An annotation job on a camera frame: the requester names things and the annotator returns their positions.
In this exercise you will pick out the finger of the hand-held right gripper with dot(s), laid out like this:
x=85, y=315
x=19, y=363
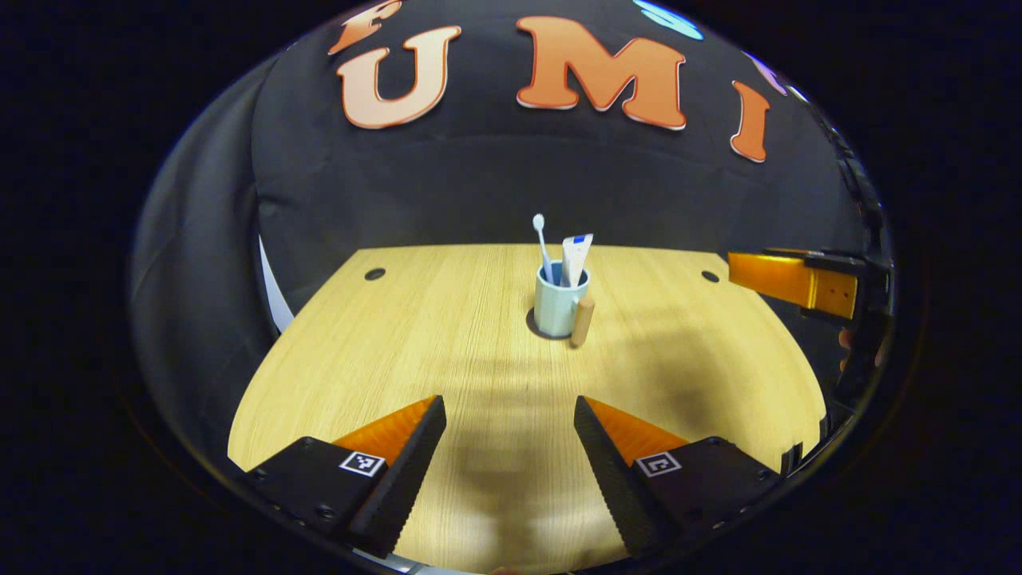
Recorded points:
x=834, y=262
x=782, y=279

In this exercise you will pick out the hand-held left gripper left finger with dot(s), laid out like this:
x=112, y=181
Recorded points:
x=411, y=471

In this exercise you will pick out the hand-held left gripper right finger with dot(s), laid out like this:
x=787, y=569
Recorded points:
x=607, y=471

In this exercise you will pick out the dark round coaster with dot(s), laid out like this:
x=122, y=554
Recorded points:
x=531, y=323

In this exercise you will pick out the white toothpaste tube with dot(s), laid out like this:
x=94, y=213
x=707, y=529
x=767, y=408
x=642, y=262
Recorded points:
x=576, y=259

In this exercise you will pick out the white toothbrush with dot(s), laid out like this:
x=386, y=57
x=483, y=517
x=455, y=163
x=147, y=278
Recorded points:
x=543, y=247

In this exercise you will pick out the wooden desktop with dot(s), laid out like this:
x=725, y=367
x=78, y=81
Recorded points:
x=439, y=335

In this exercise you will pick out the dark metal frame clutter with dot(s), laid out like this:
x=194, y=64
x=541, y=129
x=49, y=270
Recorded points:
x=790, y=459

